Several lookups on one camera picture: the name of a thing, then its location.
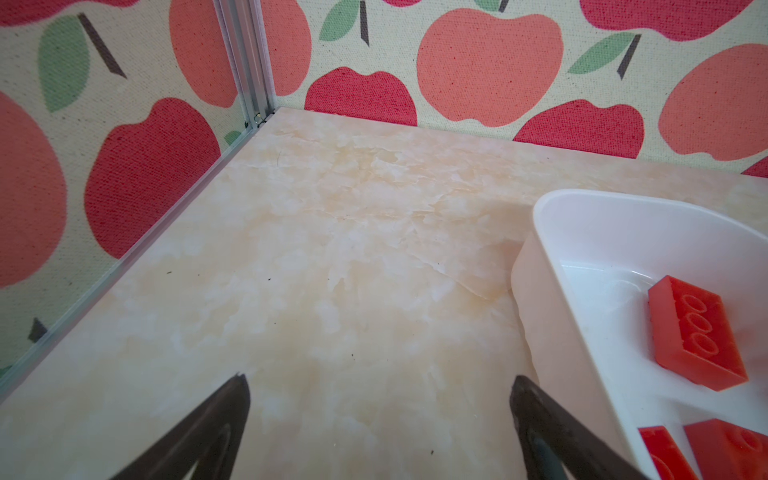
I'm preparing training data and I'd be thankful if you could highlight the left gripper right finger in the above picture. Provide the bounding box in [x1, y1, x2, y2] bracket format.
[509, 375, 645, 479]

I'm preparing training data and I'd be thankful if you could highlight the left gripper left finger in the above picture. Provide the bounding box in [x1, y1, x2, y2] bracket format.
[114, 373, 251, 479]

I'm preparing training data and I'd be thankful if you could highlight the red lego brick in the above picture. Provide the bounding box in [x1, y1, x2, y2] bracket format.
[639, 426, 698, 480]
[684, 419, 767, 480]
[648, 275, 749, 392]

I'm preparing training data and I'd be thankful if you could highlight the white plastic container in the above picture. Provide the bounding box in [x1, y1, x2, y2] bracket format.
[511, 189, 767, 479]

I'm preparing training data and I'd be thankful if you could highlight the left side floor rail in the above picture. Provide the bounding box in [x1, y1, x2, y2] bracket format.
[1, 114, 274, 403]

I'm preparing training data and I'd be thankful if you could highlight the left aluminium frame post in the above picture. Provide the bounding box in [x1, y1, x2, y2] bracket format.
[214, 0, 276, 130]

